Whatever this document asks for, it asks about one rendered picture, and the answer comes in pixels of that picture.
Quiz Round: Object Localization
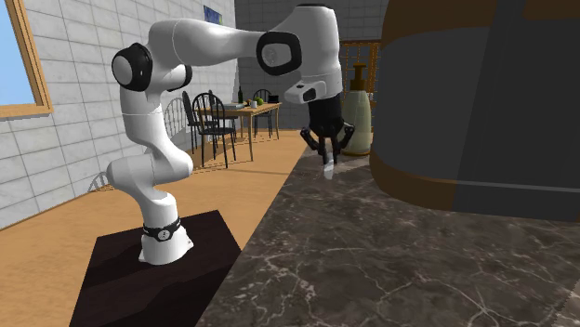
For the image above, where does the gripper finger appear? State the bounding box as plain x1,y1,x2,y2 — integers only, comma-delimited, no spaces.
330,123,356,166
299,126,331,166

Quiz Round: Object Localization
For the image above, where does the dark robot stand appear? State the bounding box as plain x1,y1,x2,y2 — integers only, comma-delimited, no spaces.
68,209,244,327

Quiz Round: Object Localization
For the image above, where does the large brown grey rounded vessel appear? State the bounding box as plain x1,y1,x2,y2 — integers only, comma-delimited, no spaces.
368,0,580,224

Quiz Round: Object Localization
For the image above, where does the black spindle chair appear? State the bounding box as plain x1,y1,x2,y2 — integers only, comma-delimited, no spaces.
191,92,238,170
181,89,202,155
252,88,275,139

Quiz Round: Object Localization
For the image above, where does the wooden framed window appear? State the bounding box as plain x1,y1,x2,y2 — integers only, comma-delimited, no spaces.
0,0,55,120

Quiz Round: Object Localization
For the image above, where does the wooden dining table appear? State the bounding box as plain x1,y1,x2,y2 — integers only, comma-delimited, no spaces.
198,85,283,163

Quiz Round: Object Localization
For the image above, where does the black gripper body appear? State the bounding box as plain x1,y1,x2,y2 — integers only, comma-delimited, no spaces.
307,93,345,138

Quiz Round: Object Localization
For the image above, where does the cream soap dispenser brown pump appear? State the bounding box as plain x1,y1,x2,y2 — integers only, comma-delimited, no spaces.
340,62,374,157

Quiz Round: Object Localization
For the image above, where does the blue wall picture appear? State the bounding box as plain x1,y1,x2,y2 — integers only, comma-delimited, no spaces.
203,5,225,26

